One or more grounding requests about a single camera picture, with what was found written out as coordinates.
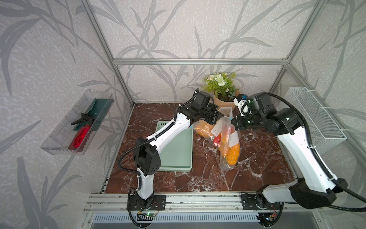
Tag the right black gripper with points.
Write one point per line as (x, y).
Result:
(236, 123)

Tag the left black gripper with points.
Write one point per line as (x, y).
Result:
(216, 113)

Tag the clear zip-top bag pink zipper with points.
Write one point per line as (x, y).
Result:
(226, 112)

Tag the red mango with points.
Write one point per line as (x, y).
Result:
(217, 140)

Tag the clear zip-top bag white print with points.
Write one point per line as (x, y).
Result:
(233, 139)

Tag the large orange mango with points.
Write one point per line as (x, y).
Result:
(231, 154)

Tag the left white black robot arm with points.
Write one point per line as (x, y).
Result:
(147, 150)

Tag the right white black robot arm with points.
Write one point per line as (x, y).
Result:
(318, 186)

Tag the potted artificial plant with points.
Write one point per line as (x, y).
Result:
(221, 86)

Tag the green perforated plastic basket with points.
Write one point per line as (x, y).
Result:
(177, 156)

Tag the dark green cloth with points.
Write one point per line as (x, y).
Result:
(98, 109)

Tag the black pruning shears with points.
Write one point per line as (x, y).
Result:
(84, 117)

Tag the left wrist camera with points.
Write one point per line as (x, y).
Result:
(201, 100)

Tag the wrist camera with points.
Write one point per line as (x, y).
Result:
(259, 103)
(201, 100)

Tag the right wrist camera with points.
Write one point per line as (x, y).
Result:
(259, 103)

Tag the white wire mesh basket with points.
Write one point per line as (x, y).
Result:
(325, 132)

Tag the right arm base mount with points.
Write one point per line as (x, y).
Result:
(253, 202)

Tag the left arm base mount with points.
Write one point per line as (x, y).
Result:
(155, 202)

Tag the red handled brush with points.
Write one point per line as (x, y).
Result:
(80, 139)

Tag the clear plastic wall tray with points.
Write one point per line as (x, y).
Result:
(58, 141)

